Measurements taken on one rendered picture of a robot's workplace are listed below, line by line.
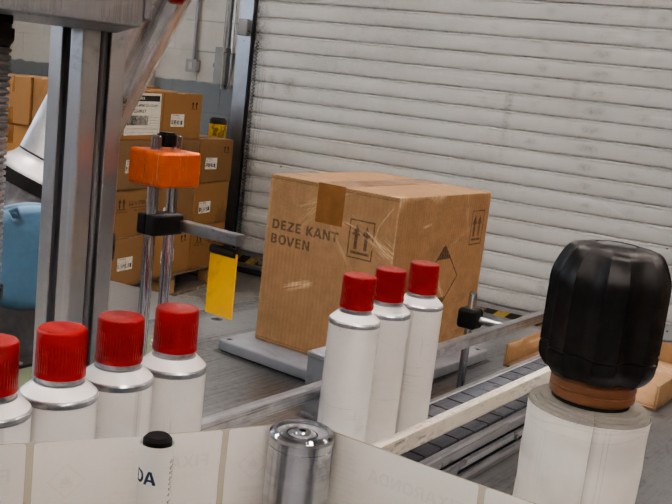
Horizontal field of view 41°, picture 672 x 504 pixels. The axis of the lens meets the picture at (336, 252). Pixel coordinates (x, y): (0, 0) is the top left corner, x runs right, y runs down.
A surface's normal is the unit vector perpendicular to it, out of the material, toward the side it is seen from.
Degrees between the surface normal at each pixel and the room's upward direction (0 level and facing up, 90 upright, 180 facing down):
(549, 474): 91
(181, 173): 90
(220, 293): 90
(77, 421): 90
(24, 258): 101
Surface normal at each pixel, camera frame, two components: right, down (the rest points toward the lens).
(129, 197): 0.90, 0.14
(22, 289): 0.47, 0.39
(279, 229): -0.58, 0.08
